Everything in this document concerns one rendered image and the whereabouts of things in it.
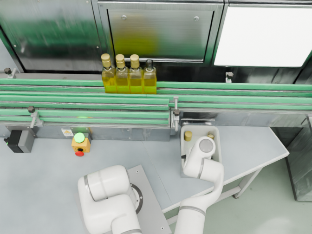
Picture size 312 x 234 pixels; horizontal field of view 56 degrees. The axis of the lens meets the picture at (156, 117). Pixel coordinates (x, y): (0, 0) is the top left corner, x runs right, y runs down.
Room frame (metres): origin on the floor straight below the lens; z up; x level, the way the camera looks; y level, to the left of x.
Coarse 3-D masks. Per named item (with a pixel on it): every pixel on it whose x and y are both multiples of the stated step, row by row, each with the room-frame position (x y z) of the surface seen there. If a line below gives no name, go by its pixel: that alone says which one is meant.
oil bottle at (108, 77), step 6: (102, 72) 0.80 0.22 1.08; (108, 72) 0.79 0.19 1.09; (114, 72) 0.80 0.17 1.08; (102, 78) 0.79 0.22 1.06; (108, 78) 0.79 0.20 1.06; (114, 78) 0.79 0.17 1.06; (108, 84) 0.79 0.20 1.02; (114, 84) 0.79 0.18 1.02; (108, 90) 0.79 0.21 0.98; (114, 90) 0.79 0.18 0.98
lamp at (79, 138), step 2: (76, 134) 0.64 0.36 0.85; (78, 134) 0.64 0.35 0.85; (80, 134) 0.64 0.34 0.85; (82, 134) 0.64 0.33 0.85; (74, 136) 0.63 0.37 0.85; (76, 136) 0.62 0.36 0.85; (78, 136) 0.62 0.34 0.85; (80, 136) 0.62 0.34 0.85; (82, 136) 0.63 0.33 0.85; (74, 138) 0.62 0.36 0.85; (76, 138) 0.62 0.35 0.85; (78, 138) 0.61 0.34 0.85; (80, 138) 0.62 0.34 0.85; (82, 138) 0.62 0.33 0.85; (84, 138) 0.63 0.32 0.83; (76, 140) 0.61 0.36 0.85; (78, 140) 0.61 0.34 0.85; (80, 140) 0.61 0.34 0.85; (82, 140) 0.61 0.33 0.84; (76, 142) 0.61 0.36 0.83; (78, 142) 0.61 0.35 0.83; (80, 142) 0.61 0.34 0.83; (82, 142) 0.61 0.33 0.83
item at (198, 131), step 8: (184, 128) 0.68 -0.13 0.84; (192, 128) 0.68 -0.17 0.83; (200, 128) 0.68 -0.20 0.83; (208, 128) 0.68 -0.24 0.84; (216, 128) 0.67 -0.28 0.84; (192, 136) 0.67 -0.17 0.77; (200, 136) 0.67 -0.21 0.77; (216, 136) 0.63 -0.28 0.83; (184, 144) 0.63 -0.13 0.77; (192, 144) 0.63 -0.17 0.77; (216, 144) 0.60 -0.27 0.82; (184, 152) 0.59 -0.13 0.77; (216, 152) 0.57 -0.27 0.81; (184, 160) 0.55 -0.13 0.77; (216, 160) 0.53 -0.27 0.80
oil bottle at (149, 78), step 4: (144, 68) 0.82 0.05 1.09; (144, 72) 0.79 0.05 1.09; (148, 72) 0.79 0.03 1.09; (152, 72) 0.79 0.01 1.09; (144, 76) 0.78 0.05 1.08; (148, 76) 0.78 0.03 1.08; (152, 76) 0.78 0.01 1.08; (144, 80) 0.78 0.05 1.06; (148, 80) 0.78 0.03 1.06; (152, 80) 0.78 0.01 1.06; (144, 84) 0.78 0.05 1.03; (148, 84) 0.78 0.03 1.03; (152, 84) 0.78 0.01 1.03; (144, 88) 0.78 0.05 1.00; (148, 88) 0.78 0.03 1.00; (152, 88) 0.78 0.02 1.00; (144, 92) 0.78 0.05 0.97; (148, 92) 0.78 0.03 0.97; (152, 92) 0.78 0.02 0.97
